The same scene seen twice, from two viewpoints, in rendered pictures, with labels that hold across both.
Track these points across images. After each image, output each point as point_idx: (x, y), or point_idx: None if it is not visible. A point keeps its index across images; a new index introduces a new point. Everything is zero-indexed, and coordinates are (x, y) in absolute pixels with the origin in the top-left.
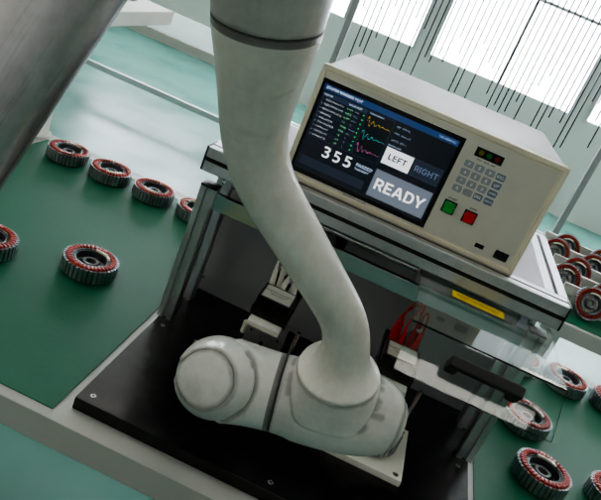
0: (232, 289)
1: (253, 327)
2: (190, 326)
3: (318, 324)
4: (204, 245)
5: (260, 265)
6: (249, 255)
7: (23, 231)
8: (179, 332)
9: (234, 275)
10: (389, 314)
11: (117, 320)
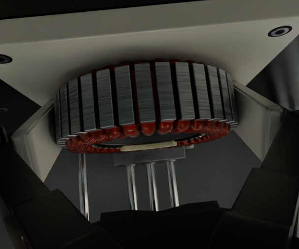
0: (223, 144)
1: (172, 148)
2: (280, 91)
3: (90, 164)
4: None
5: (205, 200)
6: (227, 205)
7: None
8: None
9: (230, 165)
10: (8, 236)
11: None
